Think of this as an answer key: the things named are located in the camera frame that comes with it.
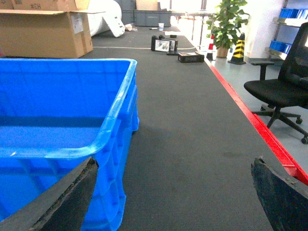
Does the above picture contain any black picture product box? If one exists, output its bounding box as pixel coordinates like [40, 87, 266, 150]
[151, 35, 178, 55]

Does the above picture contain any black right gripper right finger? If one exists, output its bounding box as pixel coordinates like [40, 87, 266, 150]
[251, 156, 308, 231]

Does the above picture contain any yellow black traffic cone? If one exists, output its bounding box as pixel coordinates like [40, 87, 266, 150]
[228, 33, 246, 65]

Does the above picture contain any large blue plastic crate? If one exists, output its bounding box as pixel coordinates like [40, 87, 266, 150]
[0, 58, 139, 231]

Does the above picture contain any black office chair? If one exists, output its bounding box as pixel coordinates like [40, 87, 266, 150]
[244, 23, 308, 144]

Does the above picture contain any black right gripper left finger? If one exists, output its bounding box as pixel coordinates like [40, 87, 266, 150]
[0, 157, 99, 231]

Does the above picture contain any metal shelf with blue bins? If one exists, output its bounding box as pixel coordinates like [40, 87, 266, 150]
[265, 0, 308, 61]

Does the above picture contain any large open cardboard box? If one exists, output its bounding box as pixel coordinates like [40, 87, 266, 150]
[0, 0, 104, 58]

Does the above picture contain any red white traffic cone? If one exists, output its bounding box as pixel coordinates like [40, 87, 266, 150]
[206, 34, 214, 61]

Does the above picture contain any red floor edge strip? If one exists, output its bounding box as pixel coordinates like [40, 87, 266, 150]
[205, 59, 308, 185]

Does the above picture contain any black flat product box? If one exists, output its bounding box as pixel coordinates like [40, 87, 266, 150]
[178, 52, 205, 63]

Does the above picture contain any grey plastic storage bin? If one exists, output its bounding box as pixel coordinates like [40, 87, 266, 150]
[134, 10, 171, 27]

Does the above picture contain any potted green plant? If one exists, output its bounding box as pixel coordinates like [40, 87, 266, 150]
[207, 0, 250, 58]

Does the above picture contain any white paper cup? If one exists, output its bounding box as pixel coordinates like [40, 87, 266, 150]
[158, 23, 164, 31]

